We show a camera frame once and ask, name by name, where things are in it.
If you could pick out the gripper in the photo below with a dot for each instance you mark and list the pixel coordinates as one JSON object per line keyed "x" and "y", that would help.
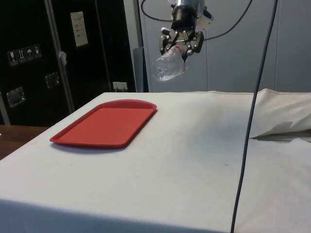
{"x": 183, "y": 18}

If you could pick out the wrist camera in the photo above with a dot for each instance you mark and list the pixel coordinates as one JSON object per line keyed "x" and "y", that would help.
{"x": 203, "y": 17}

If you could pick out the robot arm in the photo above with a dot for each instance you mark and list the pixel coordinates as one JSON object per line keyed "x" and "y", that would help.
{"x": 189, "y": 2}

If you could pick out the pale lockers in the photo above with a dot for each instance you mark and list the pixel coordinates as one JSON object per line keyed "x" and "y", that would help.
{"x": 230, "y": 65}

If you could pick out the red tray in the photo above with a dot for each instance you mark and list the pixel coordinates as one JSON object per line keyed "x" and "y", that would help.
{"x": 107, "y": 126}

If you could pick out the black cabinet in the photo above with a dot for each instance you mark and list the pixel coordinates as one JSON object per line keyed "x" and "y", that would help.
{"x": 31, "y": 72}

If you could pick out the clear plastic bottle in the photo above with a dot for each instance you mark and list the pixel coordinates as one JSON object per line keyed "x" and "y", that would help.
{"x": 167, "y": 66}

